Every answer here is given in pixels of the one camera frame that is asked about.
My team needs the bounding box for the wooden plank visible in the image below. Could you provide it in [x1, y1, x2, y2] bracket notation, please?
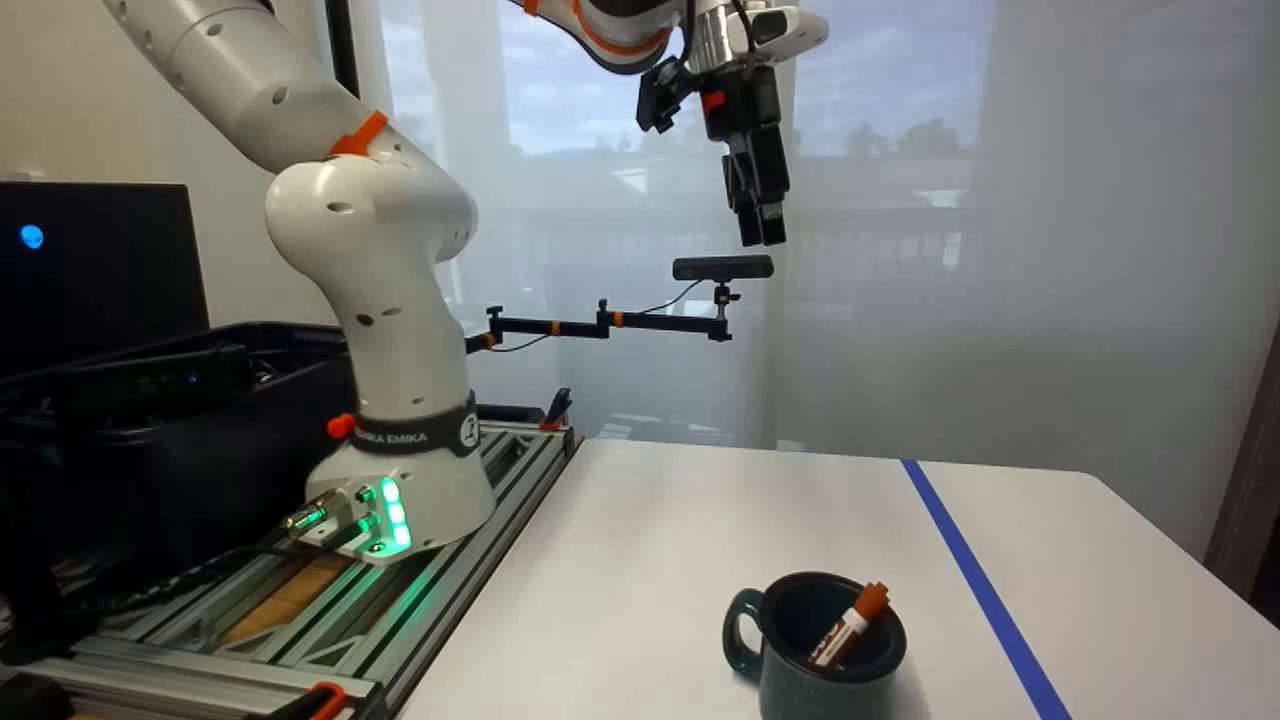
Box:
[216, 553, 351, 653]

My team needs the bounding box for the aluminium rail base frame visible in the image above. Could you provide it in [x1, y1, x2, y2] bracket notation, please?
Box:
[0, 397, 585, 720]

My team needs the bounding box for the black red clamp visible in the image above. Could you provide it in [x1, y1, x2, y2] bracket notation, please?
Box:
[537, 385, 578, 437]

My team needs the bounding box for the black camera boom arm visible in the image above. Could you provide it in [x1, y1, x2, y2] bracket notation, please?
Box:
[465, 278, 741, 355]

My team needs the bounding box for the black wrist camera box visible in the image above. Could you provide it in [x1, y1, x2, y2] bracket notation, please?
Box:
[631, 57, 701, 138]

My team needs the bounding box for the black computer monitor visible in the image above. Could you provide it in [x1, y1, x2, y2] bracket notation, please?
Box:
[0, 181, 212, 385]

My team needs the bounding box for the blue tape line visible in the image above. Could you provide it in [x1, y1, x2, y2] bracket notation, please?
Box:
[896, 456, 1075, 720]

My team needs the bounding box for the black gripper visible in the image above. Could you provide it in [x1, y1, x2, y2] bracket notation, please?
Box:
[695, 62, 794, 254]

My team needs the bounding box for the black storage bin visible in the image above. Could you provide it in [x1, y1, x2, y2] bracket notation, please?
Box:
[0, 319, 365, 596]

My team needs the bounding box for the red marker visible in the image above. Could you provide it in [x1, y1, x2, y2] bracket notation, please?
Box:
[805, 579, 894, 674]

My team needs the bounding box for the white sheer curtain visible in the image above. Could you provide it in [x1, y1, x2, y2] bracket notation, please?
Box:
[351, 0, 1280, 564]

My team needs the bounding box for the dark green mug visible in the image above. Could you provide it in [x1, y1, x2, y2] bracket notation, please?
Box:
[721, 569, 913, 720]

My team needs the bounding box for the orange black clamp handle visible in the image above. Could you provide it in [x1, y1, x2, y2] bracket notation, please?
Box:
[301, 678, 356, 720]

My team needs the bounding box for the black bar stereo camera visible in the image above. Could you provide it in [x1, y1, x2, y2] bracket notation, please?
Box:
[669, 254, 775, 288]

